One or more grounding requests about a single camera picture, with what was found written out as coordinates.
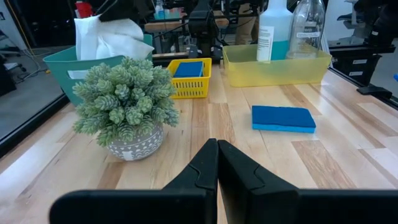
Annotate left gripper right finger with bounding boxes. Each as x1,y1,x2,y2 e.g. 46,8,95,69
217,139,398,224

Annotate blue sponge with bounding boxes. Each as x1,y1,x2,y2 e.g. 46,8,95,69
173,61,205,78
251,105,317,134

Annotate clear plastic bottle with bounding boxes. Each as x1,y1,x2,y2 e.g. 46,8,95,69
285,0,326,60

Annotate teal liquid spray bottle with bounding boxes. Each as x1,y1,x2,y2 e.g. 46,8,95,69
256,0,295,62

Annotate wooden desk teal mat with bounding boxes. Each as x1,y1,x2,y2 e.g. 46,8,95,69
144,11,230,34

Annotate red container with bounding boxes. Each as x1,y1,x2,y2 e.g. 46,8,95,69
75,0,94,19

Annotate translucent yellow bin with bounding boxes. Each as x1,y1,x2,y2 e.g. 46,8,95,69
222,43,333,88

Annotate white cloth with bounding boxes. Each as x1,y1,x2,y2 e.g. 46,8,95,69
67,14,155,80

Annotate white spray bottle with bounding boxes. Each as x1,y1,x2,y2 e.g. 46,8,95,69
154,0,165,20

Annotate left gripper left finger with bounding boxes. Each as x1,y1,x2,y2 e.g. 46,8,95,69
49,138,220,224

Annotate small yellow slotted basket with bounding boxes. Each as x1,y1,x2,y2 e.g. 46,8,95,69
166,57,213,100

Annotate teal plastic bin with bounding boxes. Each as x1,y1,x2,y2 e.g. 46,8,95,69
42,33,154,106

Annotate person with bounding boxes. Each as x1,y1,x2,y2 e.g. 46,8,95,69
234,2,259,46

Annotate green artificial potted plant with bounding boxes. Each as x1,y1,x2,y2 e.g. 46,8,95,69
72,55,180,162

